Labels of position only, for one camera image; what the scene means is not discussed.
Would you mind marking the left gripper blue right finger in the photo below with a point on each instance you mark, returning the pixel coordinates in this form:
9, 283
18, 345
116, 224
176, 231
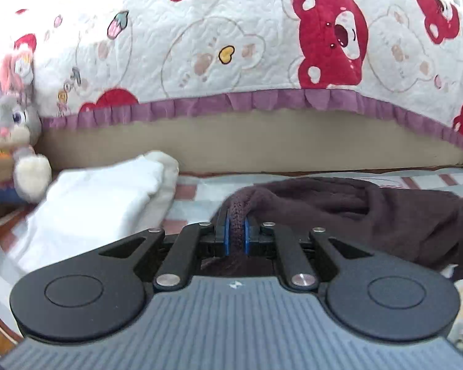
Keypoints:
279, 244

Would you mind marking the beige bed base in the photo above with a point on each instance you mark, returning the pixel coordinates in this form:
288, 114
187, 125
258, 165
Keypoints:
281, 141

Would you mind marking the grey bunny plush toy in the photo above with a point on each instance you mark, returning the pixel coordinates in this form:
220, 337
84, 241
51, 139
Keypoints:
24, 174

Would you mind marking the red bear quilted bedspread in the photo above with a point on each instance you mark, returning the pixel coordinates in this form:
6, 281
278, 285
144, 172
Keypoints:
95, 63

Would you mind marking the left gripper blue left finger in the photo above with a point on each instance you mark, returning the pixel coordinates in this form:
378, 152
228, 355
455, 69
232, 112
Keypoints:
196, 242

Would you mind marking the dark brown knit sweater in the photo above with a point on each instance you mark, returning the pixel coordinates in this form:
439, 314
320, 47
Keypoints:
424, 227

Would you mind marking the white folded garment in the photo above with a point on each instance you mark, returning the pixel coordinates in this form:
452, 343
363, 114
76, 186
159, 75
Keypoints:
86, 209

